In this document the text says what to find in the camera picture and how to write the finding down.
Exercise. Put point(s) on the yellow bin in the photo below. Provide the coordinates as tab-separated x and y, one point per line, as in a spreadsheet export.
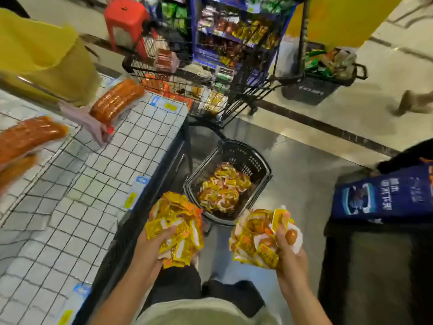
47	61

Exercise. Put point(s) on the black shorts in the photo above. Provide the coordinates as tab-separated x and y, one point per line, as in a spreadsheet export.
182	284

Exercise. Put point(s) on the blue yellow price label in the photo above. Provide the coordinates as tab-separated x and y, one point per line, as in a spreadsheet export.
166	105
72	304
133	196

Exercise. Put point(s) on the person's left forearm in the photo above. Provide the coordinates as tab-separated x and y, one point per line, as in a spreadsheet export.
125	301

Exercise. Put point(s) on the person's right hand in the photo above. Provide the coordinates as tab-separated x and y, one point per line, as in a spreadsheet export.
294	274

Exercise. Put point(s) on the tiled white display table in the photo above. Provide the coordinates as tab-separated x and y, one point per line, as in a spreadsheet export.
81	220

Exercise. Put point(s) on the blue goods rack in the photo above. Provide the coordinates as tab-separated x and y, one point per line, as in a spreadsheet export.
233	33

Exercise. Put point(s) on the black basket holding groceries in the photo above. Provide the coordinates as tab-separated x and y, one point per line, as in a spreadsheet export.
318	88

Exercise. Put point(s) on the yellow snack packets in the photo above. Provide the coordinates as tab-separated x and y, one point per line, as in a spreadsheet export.
179	223
257	237

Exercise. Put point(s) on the red stool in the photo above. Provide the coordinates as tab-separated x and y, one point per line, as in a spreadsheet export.
125	20

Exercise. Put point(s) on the long orange sausage pack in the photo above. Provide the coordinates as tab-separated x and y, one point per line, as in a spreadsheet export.
118	99

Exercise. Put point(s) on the dark blue display stand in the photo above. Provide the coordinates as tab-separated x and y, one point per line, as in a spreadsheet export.
379	267

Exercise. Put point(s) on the black shopping basket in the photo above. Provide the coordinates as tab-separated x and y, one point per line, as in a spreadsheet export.
254	162

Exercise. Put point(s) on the heap of yellow sausage bundles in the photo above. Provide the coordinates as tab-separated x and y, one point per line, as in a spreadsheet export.
223	189

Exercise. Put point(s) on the person's left hand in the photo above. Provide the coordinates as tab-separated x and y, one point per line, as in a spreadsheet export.
150	257

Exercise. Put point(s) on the yellow display panel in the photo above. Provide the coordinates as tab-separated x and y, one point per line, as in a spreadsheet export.
345	20

